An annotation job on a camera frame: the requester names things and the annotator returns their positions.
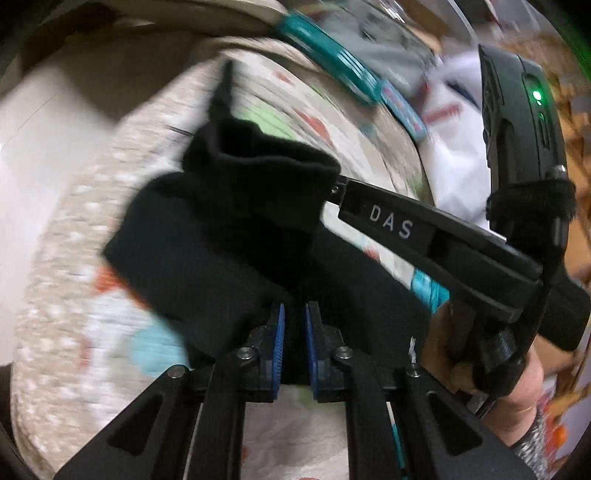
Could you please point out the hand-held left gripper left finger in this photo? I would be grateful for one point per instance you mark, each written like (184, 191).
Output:
(278, 355)

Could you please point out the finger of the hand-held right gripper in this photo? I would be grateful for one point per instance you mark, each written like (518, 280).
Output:
(336, 191)

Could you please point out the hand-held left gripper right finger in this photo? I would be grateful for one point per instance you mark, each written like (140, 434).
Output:
(313, 355)

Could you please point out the black pants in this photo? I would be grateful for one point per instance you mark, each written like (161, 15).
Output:
(221, 230)

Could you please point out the person's right hand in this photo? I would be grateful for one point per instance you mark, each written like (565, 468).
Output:
(510, 406)

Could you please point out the white cloth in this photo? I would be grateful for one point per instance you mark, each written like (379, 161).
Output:
(455, 138)

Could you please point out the teal flat packet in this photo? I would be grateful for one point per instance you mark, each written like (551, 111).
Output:
(404, 110)

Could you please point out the clear plastic bag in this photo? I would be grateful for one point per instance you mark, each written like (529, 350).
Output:
(383, 32)

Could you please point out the patterned beige round cushion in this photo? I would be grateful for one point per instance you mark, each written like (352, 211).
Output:
(74, 286)

